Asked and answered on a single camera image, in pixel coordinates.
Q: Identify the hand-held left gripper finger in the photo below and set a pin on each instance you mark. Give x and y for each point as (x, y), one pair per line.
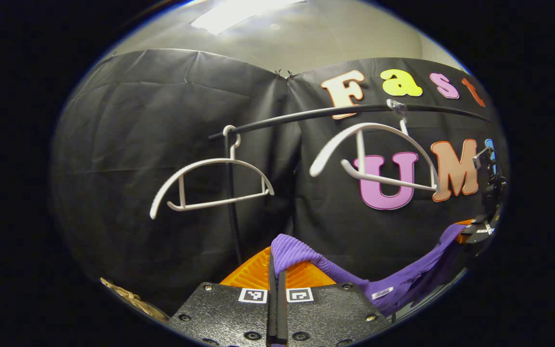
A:
(282, 308)
(271, 308)

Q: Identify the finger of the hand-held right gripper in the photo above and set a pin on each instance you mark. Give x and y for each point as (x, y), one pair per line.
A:
(480, 233)

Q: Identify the purple shirt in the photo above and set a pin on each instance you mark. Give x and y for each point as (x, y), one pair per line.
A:
(403, 284)

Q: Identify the large white plastic hanger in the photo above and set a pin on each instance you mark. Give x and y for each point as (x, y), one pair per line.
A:
(369, 126)

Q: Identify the small white plastic hanger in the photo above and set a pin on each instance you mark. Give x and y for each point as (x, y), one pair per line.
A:
(233, 152)

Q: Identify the black clothes rack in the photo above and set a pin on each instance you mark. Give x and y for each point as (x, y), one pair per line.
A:
(306, 114)

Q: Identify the tan patterned object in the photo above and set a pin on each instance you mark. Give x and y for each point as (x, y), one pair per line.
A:
(135, 302)

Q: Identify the ceiling light panel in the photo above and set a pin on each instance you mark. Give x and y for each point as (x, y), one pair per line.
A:
(239, 14)

